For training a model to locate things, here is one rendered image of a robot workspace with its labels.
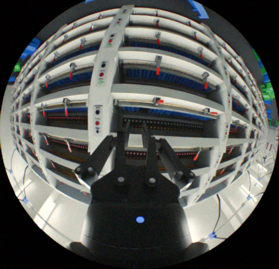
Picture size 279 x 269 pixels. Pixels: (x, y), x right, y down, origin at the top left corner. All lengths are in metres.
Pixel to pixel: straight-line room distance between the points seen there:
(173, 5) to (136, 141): 1.10
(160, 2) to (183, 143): 1.09
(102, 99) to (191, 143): 0.43
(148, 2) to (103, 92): 0.91
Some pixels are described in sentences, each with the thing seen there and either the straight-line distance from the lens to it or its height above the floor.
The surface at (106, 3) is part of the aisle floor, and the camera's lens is 1.05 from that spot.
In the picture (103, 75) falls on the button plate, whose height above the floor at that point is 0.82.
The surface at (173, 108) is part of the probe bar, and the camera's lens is 0.41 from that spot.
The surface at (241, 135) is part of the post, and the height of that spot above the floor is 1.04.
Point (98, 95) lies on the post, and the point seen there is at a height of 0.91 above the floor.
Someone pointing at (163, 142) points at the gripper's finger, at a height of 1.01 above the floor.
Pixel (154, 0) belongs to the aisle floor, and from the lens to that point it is 1.00.
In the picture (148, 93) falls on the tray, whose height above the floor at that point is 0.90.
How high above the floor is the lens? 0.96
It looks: 12 degrees up
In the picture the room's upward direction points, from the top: 175 degrees counter-clockwise
